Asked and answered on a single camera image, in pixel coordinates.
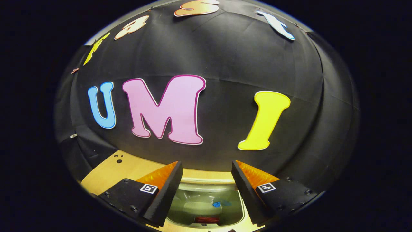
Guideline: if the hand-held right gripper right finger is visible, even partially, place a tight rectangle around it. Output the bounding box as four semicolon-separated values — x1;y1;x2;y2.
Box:
231;160;322;226

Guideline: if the wooden desktop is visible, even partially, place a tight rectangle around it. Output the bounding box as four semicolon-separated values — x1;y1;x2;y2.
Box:
80;150;176;195

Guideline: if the pale green desktop garbage bin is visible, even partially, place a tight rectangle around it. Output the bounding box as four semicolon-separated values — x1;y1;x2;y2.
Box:
161;169;258;232

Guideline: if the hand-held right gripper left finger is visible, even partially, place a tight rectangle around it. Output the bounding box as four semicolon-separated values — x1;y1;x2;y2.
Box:
98;161;183;227

